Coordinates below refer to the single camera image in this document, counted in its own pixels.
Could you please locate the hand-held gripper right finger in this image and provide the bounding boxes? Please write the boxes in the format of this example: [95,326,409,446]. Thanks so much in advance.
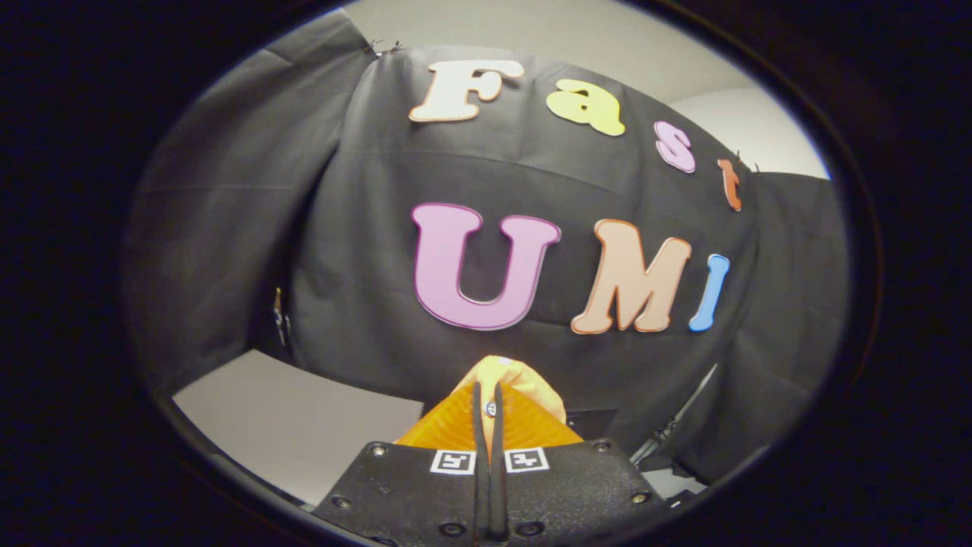
[490,380,673,544]

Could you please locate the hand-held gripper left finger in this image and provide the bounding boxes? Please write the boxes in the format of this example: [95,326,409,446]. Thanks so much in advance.
[313,380,491,544]

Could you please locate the orange cloth garment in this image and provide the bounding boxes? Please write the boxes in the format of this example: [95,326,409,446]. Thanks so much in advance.
[448,355,568,449]

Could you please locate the grey white cabinet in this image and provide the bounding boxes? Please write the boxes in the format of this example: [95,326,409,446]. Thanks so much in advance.
[171,349,426,508]

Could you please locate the black backdrop cloth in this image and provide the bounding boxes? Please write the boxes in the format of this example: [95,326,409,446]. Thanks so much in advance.
[125,11,851,487]

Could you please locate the black light stand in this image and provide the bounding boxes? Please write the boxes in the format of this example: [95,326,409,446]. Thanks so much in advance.
[630,365,718,464]

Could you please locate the metal backdrop stand pole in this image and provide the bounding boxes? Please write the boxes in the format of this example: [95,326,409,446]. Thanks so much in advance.
[273,287,293,346]

